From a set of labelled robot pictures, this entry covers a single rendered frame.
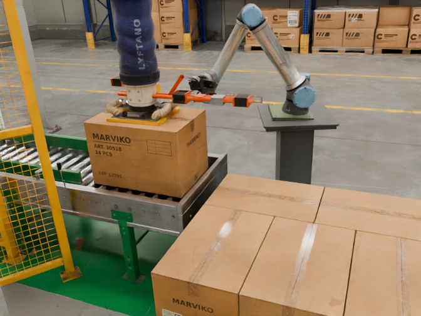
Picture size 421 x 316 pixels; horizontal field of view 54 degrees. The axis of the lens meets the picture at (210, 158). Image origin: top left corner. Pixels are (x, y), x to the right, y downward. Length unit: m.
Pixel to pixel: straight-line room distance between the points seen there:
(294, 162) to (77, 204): 1.53
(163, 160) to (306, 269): 0.96
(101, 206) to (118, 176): 0.20
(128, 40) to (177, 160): 0.68
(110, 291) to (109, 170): 0.72
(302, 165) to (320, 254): 1.25
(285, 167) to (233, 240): 1.20
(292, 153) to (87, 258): 1.59
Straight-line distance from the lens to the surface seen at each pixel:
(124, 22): 2.29
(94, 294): 2.67
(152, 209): 2.30
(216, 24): 11.16
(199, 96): 2.28
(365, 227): 2.18
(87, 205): 2.56
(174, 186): 2.35
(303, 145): 3.04
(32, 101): 2.35
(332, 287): 1.81
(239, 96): 2.22
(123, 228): 2.48
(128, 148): 2.40
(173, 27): 10.26
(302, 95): 2.75
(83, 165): 2.98
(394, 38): 9.28
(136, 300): 2.57
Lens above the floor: 1.72
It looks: 24 degrees down
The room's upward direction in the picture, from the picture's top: 3 degrees counter-clockwise
